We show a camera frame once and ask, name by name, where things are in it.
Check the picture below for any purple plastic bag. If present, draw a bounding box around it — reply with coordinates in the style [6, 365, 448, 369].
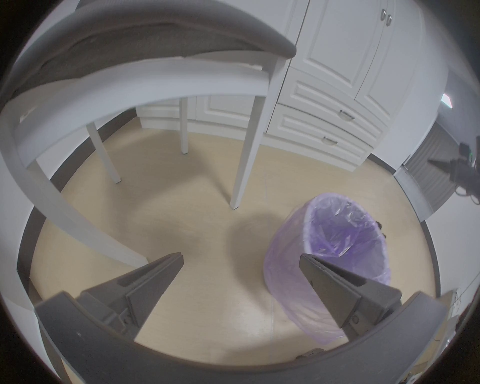
[263, 193, 392, 343]

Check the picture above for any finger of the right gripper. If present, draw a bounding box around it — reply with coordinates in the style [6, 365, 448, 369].
[427, 159, 455, 177]

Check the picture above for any white wardrobe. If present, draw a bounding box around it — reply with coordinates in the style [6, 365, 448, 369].
[135, 0, 426, 173]

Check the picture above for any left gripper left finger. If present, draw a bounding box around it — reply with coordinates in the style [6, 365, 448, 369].
[80, 252, 185, 336]

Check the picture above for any white chair with grey seat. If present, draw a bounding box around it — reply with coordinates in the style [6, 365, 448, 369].
[0, 0, 298, 269]

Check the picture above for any white trash bin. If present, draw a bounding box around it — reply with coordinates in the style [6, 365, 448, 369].
[264, 193, 391, 340]

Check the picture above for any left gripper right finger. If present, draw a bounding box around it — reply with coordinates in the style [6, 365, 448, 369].
[299, 253, 403, 343]

